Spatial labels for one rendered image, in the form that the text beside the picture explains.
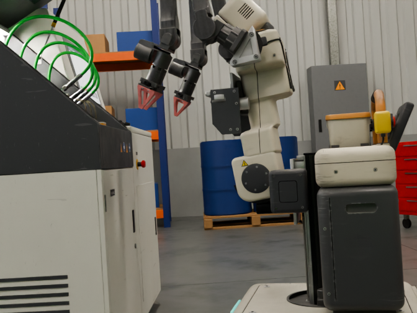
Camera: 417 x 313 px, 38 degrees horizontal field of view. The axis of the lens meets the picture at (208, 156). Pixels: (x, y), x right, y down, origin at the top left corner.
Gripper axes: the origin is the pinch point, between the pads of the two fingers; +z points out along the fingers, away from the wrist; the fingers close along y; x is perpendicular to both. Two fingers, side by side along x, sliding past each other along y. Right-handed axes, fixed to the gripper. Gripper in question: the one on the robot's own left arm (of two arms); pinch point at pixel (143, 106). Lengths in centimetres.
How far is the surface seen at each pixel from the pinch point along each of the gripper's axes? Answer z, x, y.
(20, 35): -4, -88, -58
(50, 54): -1, -71, -60
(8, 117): 21.6, -41.5, 8.2
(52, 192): 39.7, -16.9, 5.8
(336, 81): -101, 20, -690
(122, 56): -15, -223, -516
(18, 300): 79, -13, 8
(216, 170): 64, -55, -498
